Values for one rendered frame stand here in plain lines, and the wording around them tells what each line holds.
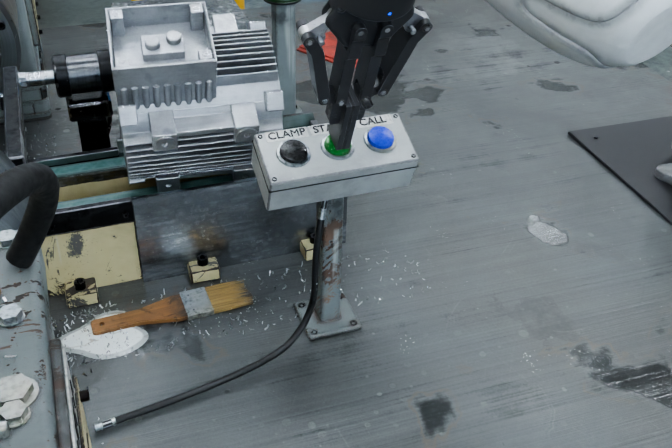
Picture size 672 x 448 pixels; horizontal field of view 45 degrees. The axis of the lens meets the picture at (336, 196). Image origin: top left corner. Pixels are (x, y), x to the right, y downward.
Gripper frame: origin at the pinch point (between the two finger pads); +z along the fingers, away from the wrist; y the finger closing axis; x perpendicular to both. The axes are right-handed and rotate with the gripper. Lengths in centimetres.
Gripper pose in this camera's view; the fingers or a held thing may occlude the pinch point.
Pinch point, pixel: (343, 118)
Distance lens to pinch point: 84.9
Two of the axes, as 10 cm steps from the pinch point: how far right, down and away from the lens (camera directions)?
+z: -1.5, 5.8, 8.0
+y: -9.4, 1.7, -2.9
